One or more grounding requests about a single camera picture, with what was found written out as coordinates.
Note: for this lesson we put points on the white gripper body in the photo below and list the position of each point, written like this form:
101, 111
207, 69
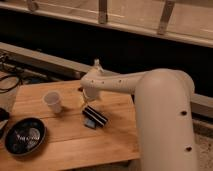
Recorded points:
91, 94

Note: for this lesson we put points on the black white striped eraser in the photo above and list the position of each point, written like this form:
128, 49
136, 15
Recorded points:
95, 116

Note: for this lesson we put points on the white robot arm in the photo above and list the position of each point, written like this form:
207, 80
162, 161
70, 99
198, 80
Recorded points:
163, 114

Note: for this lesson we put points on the blue sponge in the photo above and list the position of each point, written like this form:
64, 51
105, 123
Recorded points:
90, 124

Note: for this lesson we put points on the wooden board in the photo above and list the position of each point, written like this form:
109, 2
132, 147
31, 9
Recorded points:
68, 143

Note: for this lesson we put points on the dark round plate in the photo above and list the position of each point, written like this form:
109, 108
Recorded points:
25, 136

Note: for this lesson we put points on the black object at left edge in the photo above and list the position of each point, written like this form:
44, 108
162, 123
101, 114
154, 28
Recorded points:
4, 117

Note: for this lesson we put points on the metal railing frame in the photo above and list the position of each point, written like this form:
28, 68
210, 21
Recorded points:
189, 21

